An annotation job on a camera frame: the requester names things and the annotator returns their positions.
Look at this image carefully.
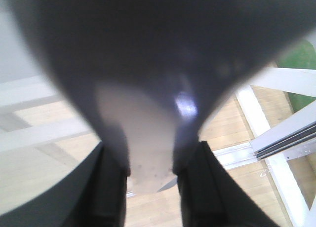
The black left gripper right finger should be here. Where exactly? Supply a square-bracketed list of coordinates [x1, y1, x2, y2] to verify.
[177, 142, 277, 227]

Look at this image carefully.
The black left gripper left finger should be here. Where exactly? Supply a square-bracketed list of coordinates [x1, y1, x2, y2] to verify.
[0, 143, 127, 227]

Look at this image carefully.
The wooden base platform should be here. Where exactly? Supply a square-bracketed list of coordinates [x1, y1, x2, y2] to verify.
[0, 86, 316, 227]

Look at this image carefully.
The green cushion bag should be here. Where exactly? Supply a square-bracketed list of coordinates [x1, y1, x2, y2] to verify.
[276, 39, 316, 113]

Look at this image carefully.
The grey metal door handle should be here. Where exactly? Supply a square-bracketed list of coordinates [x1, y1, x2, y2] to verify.
[7, 0, 316, 193]

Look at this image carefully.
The white support brace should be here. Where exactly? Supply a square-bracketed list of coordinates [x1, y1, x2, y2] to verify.
[236, 67, 316, 227]

